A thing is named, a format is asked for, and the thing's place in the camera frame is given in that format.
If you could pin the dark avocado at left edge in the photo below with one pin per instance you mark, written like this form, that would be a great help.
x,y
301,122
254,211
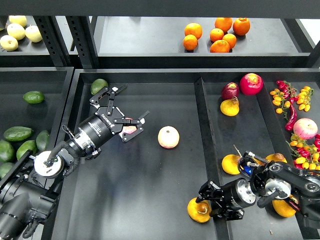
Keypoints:
x,y
7,152

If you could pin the green avocado at tray corner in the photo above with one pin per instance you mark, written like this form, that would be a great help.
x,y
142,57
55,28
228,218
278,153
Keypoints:
x,y
97,85

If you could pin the pale yellow pear front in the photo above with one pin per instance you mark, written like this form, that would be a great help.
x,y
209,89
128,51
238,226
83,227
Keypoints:
x,y
9,43

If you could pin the upper cherry tomato bunch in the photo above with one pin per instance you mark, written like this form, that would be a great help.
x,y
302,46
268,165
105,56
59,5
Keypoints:
x,y
285,95

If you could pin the pale yellow pear top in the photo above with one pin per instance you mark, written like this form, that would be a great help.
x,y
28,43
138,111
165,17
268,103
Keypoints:
x,y
18,19

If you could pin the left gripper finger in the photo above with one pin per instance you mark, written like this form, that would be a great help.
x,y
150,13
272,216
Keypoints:
x,y
120,122
109,94

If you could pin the orange right middle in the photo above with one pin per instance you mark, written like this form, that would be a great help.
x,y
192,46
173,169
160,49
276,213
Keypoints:
x,y
231,39

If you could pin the dark red small apple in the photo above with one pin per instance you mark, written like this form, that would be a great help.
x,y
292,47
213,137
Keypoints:
x,y
229,91

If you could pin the pink apple right tray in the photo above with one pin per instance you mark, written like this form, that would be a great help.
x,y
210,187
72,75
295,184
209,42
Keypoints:
x,y
305,128

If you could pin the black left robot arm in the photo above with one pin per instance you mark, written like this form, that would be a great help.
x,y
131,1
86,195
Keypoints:
x,y
28,191

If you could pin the black tray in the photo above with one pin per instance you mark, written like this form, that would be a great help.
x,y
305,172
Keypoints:
x,y
140,190
53,82

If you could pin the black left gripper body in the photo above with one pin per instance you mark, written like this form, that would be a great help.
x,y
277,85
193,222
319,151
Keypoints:
x,y
102,125

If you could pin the orange front bottom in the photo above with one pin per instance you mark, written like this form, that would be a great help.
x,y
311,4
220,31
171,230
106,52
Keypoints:
x,y
220,46

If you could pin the pale yellow pear middle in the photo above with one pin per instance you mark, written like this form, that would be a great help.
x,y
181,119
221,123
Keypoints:
x,y
16,30

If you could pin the black left tray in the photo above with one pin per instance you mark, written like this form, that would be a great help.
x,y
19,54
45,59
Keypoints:
x,y
53,82

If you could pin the dark green avocado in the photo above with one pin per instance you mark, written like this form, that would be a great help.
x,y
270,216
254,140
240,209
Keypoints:
x,y
18,133

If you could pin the green avocado upper left tray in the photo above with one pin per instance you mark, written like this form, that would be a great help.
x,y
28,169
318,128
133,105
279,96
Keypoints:
x,y
34,97

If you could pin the pale pink apple centre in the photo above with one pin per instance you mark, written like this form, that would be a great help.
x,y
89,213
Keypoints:
x,y
168,137

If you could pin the pale yellow pear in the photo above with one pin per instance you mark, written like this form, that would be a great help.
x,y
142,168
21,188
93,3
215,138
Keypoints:
x,y
9,43
32,32
16,30
18,19

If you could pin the black shelf frame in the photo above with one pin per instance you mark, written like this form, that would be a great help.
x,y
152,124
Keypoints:
x,y
282,9

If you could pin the big red apple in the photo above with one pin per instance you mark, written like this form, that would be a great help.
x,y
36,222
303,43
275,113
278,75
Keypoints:
x,y
251,84

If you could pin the orange top middle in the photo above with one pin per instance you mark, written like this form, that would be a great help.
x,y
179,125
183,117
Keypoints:
x,y
223,23

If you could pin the cherry tomato bunch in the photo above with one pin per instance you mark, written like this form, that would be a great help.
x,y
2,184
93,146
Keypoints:
x,y
305,153
285,95

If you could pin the light green avocado left tray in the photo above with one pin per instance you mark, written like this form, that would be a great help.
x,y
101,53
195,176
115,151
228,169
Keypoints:
x,y
27,145

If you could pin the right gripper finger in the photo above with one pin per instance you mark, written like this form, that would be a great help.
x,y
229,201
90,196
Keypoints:
x,y
209,191
227,214

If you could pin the green avocado at tray wall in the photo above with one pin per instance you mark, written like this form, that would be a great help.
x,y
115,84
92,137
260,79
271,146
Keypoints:
x,y
42,140

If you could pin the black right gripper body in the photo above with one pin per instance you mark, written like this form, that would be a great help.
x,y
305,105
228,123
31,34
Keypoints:
x,y
230,200

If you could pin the pink apple left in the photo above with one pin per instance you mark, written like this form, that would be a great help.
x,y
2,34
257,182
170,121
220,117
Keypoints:
x,y
127,130

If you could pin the orange centre small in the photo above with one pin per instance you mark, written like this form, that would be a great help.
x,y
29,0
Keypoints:
x,y
216,34

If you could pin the red chili pepper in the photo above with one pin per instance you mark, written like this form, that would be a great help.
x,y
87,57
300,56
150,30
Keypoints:
x,y
292,119

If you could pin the lower cherry tomato bunch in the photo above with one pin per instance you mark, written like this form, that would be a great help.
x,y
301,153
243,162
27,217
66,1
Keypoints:
x,y
305,153

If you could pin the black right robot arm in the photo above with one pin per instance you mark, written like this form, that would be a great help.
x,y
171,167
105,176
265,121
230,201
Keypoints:
x,y
264,182

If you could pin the black centre tray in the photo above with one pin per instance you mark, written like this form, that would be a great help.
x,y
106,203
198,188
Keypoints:
x,y
140,190

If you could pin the orange far left bottom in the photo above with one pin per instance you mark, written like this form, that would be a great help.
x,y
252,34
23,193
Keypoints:
x,y
190,42

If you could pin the pale yellow pear right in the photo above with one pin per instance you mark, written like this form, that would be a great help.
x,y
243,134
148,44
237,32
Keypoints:
x,y
32,32

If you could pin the orange far left top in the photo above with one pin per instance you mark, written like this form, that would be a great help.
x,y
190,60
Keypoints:
x,y
194,29

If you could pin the dark avocado lower left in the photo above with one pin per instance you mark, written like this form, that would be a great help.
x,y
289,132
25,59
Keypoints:
x,y
5,168

